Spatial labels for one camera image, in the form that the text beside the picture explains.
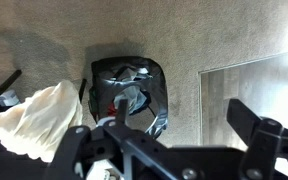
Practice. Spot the black mesh laundry bag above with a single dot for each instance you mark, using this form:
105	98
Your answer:
140	81

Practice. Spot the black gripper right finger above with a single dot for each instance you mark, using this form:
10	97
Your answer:
266	140

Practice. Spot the beige clothing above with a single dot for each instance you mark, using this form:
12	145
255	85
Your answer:
36	126

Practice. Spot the clothes inside laundry bag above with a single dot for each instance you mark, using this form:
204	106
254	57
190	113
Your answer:
138	98

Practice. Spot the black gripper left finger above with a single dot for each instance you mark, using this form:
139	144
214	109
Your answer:
81	147

